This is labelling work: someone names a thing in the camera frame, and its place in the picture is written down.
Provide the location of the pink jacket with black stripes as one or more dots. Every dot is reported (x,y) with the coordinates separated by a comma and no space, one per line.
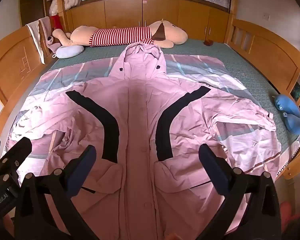
(137,120)

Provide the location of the white wall socket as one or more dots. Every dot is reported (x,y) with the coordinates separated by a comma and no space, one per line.
(266,16)

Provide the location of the purple plush toy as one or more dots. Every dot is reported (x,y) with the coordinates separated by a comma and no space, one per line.
(51,46)

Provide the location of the wooden shelf unit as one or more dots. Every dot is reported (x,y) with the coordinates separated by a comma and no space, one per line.
(32,2)

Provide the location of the light blue neck pillow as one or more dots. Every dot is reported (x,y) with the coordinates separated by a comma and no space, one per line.
(70,52)

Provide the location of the white towel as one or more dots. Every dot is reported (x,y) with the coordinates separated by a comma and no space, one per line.
(36,40)

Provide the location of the blue plush neck pillow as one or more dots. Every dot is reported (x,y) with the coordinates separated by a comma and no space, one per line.
(291,120)

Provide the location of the green patterned bed mat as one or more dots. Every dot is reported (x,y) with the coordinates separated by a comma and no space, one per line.
(240,62)

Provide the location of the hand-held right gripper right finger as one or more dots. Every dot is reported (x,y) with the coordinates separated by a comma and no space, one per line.
(213,170)

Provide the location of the wooden cabinet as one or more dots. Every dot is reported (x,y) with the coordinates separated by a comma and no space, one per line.
(122,12)

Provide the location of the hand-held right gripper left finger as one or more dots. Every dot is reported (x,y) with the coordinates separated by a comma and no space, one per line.
(81,172)

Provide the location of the wooden bed frame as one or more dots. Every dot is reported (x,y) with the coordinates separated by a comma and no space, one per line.
(12,62)

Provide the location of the small brown box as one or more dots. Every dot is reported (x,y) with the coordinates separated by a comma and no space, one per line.
(208,43)

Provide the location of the large plush dog striped shirt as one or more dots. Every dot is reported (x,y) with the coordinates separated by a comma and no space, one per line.
(110,36)

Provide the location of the pink grey plaid bed sheet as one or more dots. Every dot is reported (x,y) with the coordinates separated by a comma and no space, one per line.
(190,67)

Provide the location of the coral pink cloth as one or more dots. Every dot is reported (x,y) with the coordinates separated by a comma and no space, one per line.
(290,215)

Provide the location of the pink towel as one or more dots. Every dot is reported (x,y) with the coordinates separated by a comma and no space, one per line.
(45,26)

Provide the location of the person's right hand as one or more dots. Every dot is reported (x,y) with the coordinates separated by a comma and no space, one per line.
(173,237)

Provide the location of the red cloth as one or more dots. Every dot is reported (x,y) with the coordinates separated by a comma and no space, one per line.
(56,21)

